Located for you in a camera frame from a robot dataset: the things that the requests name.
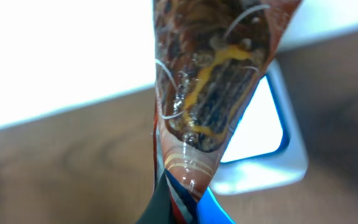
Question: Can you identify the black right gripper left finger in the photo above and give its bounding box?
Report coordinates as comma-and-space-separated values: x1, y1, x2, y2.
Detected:
136, 180, 176, 224

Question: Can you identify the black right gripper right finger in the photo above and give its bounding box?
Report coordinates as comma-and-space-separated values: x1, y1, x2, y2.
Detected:
197, 187, 235, 224

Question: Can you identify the red chocolate bar wrapper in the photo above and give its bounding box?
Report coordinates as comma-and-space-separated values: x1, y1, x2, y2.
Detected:
152, 0, 303, 224

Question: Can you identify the white barcode scanner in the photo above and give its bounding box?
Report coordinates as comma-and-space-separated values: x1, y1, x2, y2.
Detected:
210, 60, 308, 195

